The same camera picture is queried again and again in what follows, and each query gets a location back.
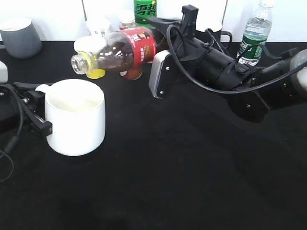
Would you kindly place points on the white paper cup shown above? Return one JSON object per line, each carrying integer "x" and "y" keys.
{"x": 98, "y": 26}

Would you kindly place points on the white ceramic mug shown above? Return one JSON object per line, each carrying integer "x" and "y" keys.
{"x": 76, "y": 109}

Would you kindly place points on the clear water bottle green label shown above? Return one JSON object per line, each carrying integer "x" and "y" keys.
{"x": 256, "y": 31}

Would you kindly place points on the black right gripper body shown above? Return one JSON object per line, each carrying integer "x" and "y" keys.
{"x": 206, "y": 66}

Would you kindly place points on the iced tea bottle red label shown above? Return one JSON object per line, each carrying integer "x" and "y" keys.
{"x": 136, "y": 45}

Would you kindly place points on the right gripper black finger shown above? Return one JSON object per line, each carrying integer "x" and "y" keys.
{"x": 188, "y": 22}
{"x": 161, "y": 24}

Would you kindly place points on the black ceramic mug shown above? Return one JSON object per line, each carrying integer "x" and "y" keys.
{"x": 216, "y": 27}

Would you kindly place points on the yellow plastic cup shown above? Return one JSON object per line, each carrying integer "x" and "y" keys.
{"x": 85, "y": 61}

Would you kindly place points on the grey ceramic mug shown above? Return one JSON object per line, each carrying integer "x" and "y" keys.
{"x": 20, "y": 38}

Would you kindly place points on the black tablecloth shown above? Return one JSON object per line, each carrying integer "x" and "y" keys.
{"x": 185, "y": 162}

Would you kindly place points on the small brown-cap bottle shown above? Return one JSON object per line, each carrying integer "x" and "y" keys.
{"x": 126, "y": 20}

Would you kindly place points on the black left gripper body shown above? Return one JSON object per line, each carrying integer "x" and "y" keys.
{"x": 34, "y": 108}

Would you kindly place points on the green Sprite bottle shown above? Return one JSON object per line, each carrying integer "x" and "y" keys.
{"x": 144, "y": 9}

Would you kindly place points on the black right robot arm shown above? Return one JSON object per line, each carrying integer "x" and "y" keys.
{"x": 250, "y": 91}

